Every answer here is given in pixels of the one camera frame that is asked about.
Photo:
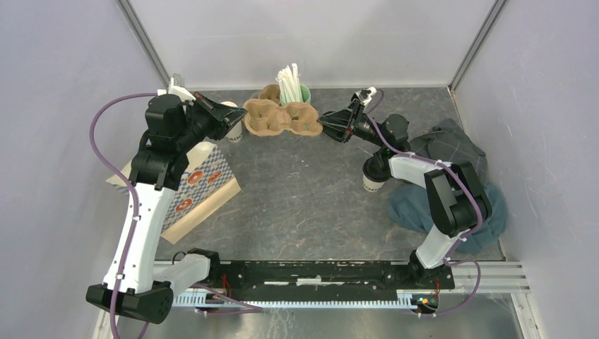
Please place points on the aluminium frame rail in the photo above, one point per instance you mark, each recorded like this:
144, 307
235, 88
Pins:
471, 279

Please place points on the brown cardboard cup carrier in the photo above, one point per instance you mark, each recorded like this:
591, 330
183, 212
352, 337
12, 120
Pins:
270, 92

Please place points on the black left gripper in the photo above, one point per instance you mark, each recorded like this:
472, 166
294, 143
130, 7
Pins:
224, 117

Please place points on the checkered paper takeout bag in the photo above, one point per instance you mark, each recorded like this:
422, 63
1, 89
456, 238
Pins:
205, 186

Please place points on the white paper-wrapped straws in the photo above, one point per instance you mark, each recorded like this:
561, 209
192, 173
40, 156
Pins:
288, 80

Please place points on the grey checked cloth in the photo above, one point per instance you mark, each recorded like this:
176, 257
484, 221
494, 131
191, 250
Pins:
447, 141

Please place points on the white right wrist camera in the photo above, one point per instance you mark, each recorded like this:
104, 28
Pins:
365, 95

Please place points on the green straw holder cup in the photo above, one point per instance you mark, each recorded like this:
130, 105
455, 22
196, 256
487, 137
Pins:
304, 93

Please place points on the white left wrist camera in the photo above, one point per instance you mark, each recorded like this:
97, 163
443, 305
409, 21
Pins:
176, 87

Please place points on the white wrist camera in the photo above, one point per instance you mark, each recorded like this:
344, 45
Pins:
176, 87
365, 95

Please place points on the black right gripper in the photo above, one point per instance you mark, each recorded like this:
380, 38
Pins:
335, 125

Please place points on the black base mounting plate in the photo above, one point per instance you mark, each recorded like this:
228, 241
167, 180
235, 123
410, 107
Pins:
323, 281

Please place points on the teal blue cloth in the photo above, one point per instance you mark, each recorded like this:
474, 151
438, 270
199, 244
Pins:
409, 207

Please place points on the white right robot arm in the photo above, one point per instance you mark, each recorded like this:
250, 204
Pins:
455, 194

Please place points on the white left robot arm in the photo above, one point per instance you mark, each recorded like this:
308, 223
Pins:
130, 289

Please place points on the stack of white paper cups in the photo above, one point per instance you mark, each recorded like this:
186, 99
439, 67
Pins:
236, 133

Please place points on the brown cup carrier tray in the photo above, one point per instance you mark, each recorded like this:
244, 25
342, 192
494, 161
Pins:
266, 118

